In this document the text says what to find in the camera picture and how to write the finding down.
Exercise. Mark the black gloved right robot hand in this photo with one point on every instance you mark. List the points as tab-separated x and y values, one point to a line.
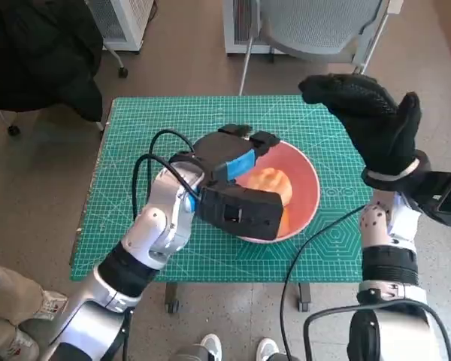
376	124

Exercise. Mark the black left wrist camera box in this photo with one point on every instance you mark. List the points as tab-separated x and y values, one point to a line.
240	212

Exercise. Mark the white shoe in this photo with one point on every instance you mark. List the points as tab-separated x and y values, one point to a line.
211	346
267	347

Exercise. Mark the white appliance with mesh grille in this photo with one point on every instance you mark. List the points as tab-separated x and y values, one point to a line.
131	22

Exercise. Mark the black chair caster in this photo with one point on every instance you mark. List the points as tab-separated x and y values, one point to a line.
13	130

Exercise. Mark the round toy bread bun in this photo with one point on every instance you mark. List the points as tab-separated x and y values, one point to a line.
274	182

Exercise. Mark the black table leg with caster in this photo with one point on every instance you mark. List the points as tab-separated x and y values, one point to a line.
303	297
171	297

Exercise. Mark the white sneaker with red print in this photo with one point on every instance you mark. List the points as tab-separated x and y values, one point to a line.
22	346
52	302

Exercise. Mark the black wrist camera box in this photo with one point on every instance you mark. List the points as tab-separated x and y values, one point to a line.
443	195
240	212

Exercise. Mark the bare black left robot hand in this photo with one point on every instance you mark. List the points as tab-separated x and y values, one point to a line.
225	150

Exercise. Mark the green cutting mat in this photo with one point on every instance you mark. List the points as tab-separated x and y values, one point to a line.
195	113

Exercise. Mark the grey mesh office chair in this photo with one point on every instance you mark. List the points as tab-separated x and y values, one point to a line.
312	26

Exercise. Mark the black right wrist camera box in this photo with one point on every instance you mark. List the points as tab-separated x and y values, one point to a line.
443	195

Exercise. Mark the white appliance with dark grille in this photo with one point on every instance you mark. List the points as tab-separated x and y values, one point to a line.
242	22

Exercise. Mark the long toy bread loaf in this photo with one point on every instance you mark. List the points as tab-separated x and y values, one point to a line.
284	222

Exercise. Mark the chair leg with caster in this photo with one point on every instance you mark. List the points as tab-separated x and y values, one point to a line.
123	71

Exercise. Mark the pink bowl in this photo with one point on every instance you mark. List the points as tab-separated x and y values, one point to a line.
304	188

